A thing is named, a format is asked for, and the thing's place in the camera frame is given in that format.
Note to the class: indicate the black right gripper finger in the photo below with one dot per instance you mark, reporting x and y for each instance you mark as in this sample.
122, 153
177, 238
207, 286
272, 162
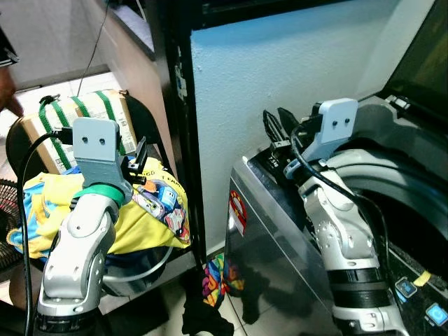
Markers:
271, 127
288, 120

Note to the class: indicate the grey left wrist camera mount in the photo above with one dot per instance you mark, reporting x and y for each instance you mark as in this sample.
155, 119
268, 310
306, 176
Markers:
98, 150

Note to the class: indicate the grey top-load washing machine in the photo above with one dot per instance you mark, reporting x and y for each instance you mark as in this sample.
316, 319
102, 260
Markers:
273, 252

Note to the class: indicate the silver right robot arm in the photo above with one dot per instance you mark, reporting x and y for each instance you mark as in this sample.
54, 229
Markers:
346, 238

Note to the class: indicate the black cloth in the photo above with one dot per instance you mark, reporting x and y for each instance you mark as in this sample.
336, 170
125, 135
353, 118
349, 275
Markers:
203, 315

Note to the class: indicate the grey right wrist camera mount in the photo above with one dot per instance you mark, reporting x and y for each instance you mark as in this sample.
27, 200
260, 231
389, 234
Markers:
334, 126

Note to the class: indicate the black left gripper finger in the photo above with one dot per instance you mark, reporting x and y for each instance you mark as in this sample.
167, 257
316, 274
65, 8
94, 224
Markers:
134, 159
143, 152

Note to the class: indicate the dark glass washer lid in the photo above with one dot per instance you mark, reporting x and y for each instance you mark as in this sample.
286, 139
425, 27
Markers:
423, 63

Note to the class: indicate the yellow garment with cartoon print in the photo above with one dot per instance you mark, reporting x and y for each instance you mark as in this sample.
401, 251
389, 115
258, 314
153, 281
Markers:
147, 224

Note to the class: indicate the colourful patterned cloth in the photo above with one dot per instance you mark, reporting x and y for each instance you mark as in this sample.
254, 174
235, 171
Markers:
218, 280

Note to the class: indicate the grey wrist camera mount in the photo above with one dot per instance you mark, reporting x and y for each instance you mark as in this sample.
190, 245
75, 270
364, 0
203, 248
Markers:
98, 150
334, 126

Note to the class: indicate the person's hand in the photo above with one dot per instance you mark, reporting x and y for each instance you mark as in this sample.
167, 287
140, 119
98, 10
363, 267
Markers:
8, 94

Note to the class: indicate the black metal frame post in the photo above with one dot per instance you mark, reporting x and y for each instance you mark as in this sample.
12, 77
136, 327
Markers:
183, 126

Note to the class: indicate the yellow tape strip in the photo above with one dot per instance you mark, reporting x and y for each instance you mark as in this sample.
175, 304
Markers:
422, 278

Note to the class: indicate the black fan grille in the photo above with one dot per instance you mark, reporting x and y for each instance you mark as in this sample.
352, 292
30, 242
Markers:
8, 224

